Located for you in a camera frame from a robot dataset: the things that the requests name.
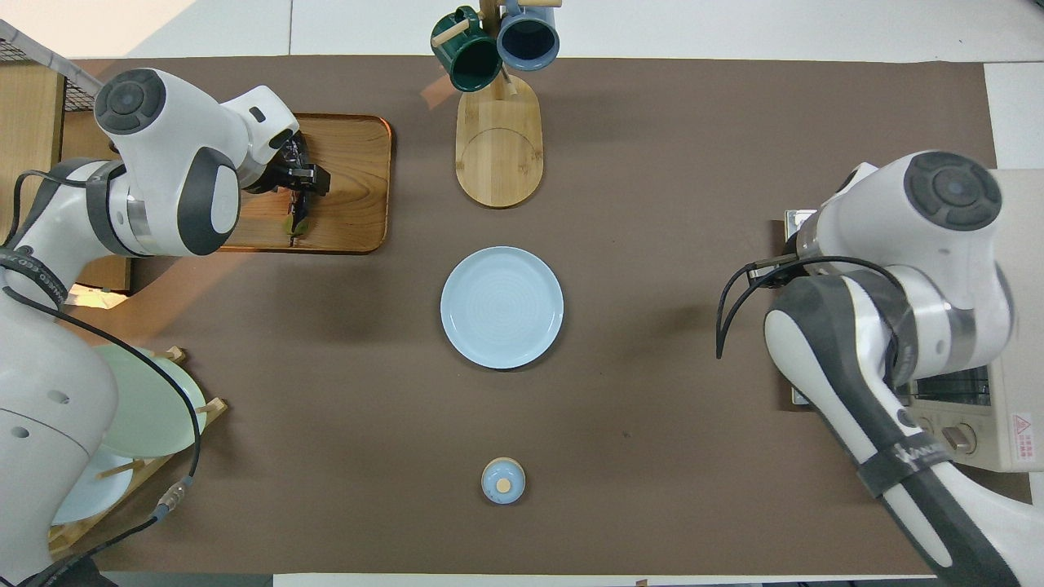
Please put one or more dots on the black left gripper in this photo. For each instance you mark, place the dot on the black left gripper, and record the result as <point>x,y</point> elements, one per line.
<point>281,163</point>

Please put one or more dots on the dark purple eggplant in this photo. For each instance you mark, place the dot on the dark purple eggplant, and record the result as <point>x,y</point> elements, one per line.
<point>298,216</point>

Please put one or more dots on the light blue round plate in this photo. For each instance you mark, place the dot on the light blue round plate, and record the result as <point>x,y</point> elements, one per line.
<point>502,308</point>

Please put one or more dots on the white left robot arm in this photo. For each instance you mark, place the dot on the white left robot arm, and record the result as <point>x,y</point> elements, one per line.
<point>163,163</point>

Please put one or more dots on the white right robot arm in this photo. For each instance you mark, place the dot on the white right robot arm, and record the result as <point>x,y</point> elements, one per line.
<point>938,244</point>

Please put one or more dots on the beige toaster oven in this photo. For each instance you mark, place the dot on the beige toaster oven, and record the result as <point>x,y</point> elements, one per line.
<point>1024,391</point>

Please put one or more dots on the rectangular wooden tray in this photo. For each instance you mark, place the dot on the rectangular wooden tray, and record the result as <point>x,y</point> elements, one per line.
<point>351,187</point>

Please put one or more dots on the brown table mat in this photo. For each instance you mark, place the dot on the brown table mat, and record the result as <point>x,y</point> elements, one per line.
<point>652,204</point>

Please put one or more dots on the wooden mug tree stand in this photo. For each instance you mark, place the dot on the wooden mug tree stand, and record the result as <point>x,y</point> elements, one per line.
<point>497,155</point>

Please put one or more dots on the dark green mug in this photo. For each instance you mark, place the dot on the dark green mug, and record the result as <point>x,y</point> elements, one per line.
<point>469,61</point>

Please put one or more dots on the wooden plate rack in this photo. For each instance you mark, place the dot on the wooden plate rack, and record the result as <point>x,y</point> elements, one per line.
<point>214,408</point>

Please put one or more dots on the blue grey mug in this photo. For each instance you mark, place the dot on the blue grey mug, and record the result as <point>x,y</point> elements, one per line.
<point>528,41</point>

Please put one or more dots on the pale green plate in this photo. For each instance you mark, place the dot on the pale green plate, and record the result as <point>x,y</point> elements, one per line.
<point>155,408</point>

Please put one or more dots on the small blue lidded jar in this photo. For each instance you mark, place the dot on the small blue lidded jar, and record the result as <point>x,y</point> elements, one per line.
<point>503,483</point>

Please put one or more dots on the large light blue plate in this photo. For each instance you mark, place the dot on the large light blue plate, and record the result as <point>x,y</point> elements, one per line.
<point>98,493</point>

